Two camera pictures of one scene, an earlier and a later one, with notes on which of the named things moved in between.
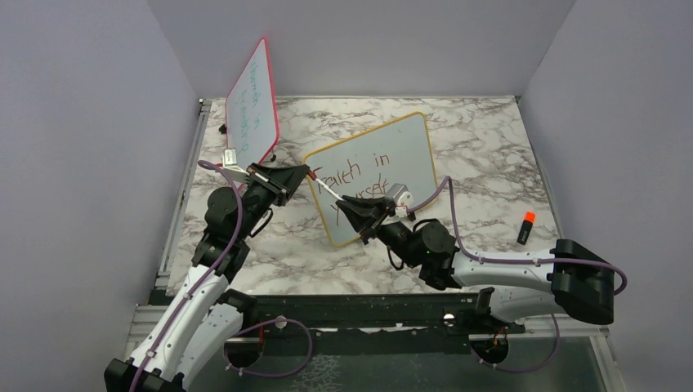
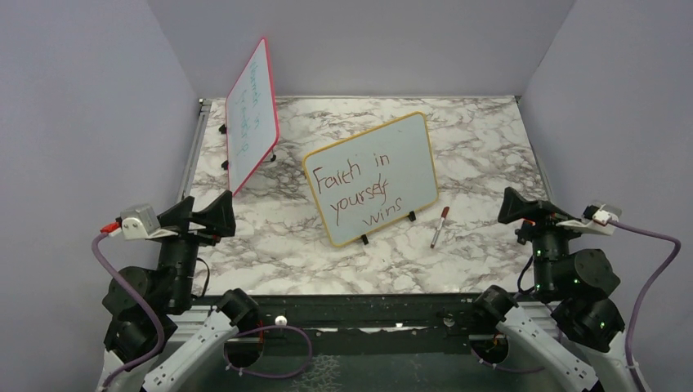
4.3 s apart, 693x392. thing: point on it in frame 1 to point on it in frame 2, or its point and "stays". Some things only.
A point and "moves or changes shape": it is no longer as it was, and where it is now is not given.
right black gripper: x=365 y=214 to x=514 y=206
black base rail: x=372 y=312 stays
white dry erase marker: x=328 y=189 moves or changes shape
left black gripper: x=281 y=182 to x=219 y=218
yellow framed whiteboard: x=397 y=153 stays
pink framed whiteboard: x=252 y=126 stays
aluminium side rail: x=163 y=278 stays
